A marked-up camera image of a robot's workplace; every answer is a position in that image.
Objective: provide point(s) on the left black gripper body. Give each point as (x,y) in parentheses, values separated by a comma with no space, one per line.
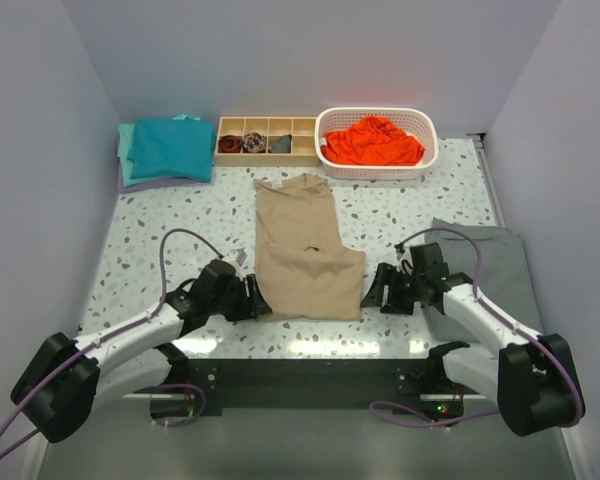
(223,304)

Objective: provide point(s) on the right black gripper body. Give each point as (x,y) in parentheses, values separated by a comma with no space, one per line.
(414,281)

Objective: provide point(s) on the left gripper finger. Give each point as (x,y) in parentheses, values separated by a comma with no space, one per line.
(257,305)
(237,304)

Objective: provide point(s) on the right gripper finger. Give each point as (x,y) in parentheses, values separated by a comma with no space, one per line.
(399,299)
(381,293)

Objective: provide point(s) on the beige t shirt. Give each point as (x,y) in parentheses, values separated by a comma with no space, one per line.
(301,265)

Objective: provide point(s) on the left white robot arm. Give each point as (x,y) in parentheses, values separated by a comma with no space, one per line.
(67,378)

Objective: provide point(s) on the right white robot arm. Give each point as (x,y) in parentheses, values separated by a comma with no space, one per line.
(530,377)

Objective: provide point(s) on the folded grey t shirt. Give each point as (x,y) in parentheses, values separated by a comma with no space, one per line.
(504,275)

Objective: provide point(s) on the red black rolled socks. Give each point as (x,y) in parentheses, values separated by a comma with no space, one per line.
(230,144)

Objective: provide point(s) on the wooden compartment organizer tray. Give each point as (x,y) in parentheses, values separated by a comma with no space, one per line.
(303,153)

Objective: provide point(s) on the patterned rolled socks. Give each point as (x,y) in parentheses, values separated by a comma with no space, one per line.
(254,143)

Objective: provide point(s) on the white plastic laundry basket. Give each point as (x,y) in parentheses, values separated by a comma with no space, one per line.
(413,122)

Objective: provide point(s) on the orange t shirt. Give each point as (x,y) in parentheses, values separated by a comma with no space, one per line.
(373,141)

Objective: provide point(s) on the folded teal t shirt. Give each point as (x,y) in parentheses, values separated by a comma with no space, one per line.
(172,148)

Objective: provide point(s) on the grey folded cloth piece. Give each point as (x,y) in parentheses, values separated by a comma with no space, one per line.
(281,145)

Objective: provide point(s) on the folded light turquoise shirt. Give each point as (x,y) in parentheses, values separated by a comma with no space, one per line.
(125,142)

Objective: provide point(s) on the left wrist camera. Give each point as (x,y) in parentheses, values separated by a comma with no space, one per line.
(236,258)

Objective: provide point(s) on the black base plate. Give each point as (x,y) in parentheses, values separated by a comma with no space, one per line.
(211,386)

